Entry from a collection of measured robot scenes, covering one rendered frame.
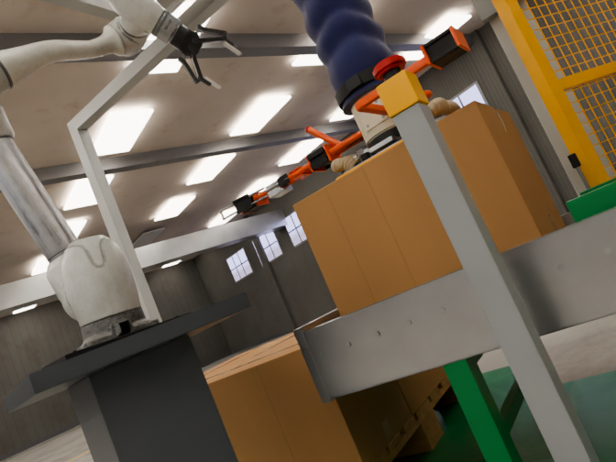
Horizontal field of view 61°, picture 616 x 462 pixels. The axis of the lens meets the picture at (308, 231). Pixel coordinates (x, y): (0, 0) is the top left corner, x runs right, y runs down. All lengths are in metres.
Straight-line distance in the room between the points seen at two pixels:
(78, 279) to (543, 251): 1.07
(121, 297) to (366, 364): 0.63
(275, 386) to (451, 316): 0.71
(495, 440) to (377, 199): 0.65
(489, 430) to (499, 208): 0.51
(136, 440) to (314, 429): 0.62
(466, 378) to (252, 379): 0.77
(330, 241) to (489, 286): 0.62
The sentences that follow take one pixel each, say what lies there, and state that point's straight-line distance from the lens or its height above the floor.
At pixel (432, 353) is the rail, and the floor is 0.44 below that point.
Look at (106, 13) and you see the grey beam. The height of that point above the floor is 3.22.
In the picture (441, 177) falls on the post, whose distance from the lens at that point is 1.02.
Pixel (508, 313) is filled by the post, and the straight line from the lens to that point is 1.03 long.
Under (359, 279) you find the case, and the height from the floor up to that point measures 0.67.
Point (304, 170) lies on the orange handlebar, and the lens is 1.76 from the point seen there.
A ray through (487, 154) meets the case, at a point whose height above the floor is 0.82.
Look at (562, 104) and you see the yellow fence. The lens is 1.93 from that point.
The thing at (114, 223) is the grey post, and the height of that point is 2.08.
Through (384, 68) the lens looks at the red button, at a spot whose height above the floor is 1.02.
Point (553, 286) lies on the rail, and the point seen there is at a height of 0.49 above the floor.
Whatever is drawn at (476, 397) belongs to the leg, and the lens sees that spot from 1.30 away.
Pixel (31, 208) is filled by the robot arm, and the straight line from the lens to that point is 1.64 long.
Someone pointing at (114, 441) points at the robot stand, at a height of 0.56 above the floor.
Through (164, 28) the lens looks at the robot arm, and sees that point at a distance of 1.81.
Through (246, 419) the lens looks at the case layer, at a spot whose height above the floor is 0.39.
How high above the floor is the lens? 0.67
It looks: 7 degrees up
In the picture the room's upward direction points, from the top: 24 degrees counter-clockwise
